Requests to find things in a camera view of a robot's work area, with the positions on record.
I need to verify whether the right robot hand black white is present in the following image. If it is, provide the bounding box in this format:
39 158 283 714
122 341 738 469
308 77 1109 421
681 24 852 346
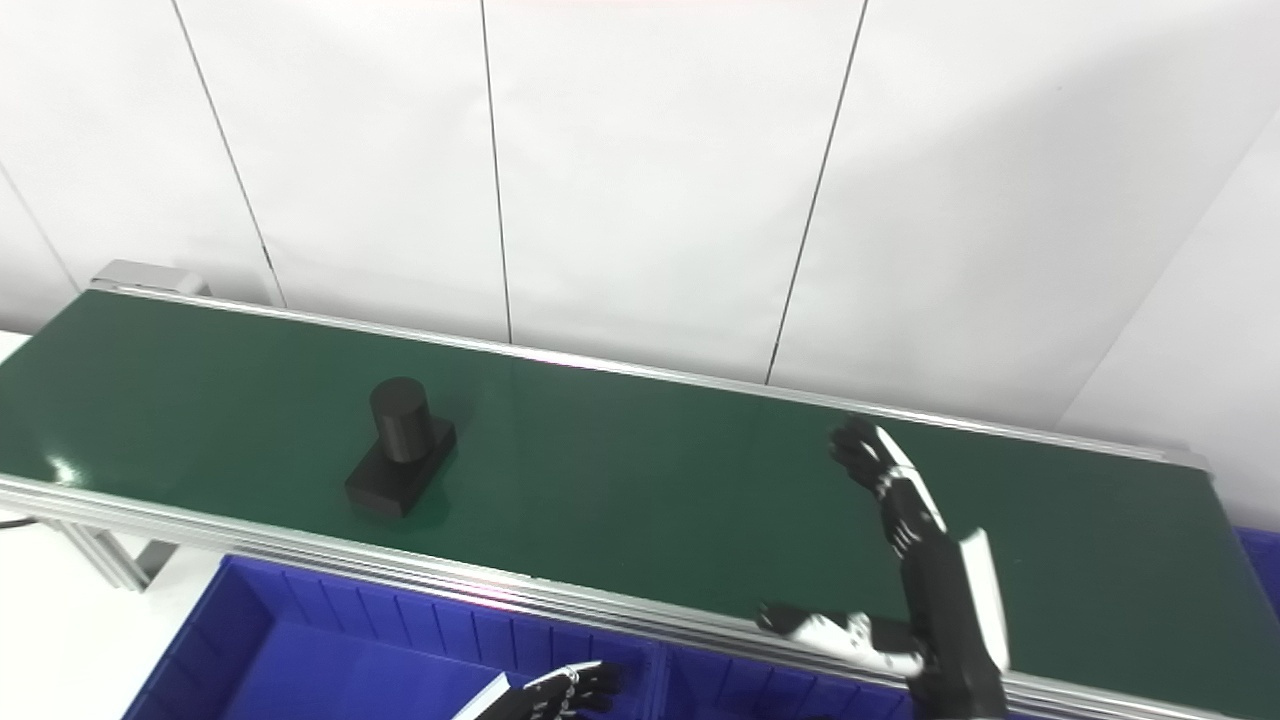
756 414 1010 720

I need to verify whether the blue bin with black parts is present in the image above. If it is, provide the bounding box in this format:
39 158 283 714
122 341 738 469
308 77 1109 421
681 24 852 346
660 645 923 720

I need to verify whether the aluminium conveyor leg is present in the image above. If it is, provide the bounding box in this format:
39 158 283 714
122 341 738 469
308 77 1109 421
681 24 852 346
45 520 183 592

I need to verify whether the black cylinder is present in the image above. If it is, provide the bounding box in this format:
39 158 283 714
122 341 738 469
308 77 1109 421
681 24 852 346
345 377 459 520

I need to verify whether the blue bin with grey plates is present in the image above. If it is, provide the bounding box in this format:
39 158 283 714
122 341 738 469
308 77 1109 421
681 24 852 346
120 555 667 720

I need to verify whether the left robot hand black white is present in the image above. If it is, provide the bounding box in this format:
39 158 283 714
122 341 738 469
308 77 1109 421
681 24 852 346
450 660 622 720

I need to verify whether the green conveyor belt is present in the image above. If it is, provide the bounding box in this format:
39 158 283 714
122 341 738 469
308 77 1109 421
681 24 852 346
0 260 1280 720
0 290 1280 717

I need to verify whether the grey conveyor motor housing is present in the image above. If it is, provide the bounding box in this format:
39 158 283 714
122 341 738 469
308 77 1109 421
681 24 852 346
90 259 212 299

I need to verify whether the empty blue bin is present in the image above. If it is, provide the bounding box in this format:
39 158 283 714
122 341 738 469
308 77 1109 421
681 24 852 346
1234 525 1280 617

